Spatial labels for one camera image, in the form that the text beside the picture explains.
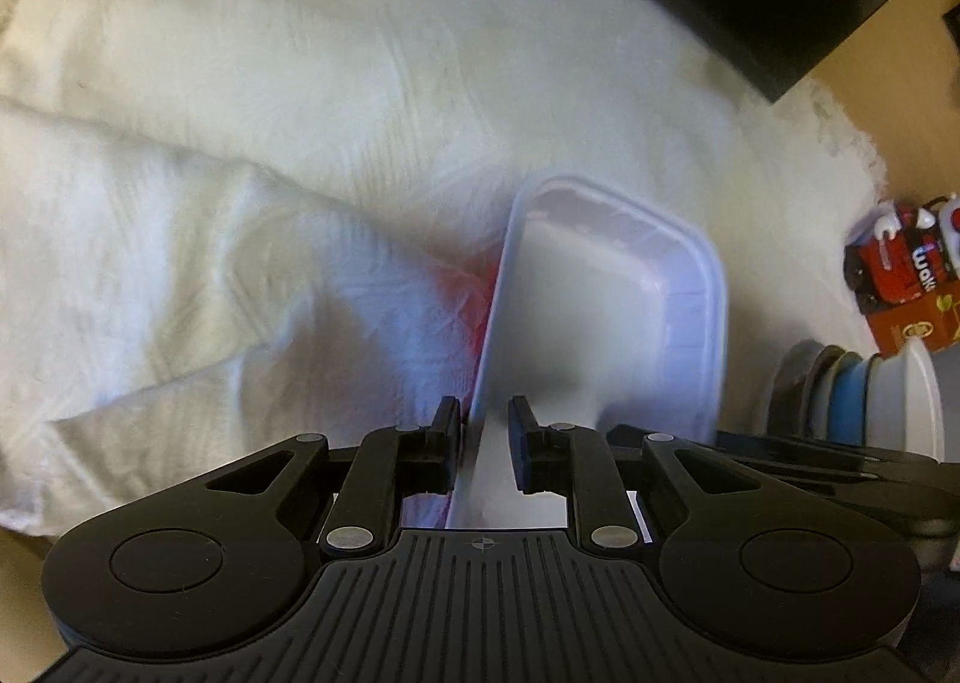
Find blue enamel bowl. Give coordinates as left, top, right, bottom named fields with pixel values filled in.
left=827, top=351, right=882, bottom=446

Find white plate with yellow rim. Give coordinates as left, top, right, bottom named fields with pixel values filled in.
left=807, top=345, right=848, bottom=439

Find white and red foam tray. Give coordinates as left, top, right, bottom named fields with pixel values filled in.
left=449, top=173, right=727, bottom=529

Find stainless steel bowl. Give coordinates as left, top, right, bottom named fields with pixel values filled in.
left=765, top=338, right=825, bottom=438

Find red quail eggs box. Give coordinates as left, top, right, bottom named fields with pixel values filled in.
left=867, top=281, right=960, bottom=358

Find red Waka soda bottle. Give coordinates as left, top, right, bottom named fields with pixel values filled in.
left=843, top=192, right=958, bottom=314

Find white table cloth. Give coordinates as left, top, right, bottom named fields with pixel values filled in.
left=2, top=0, right=884, bottom=537

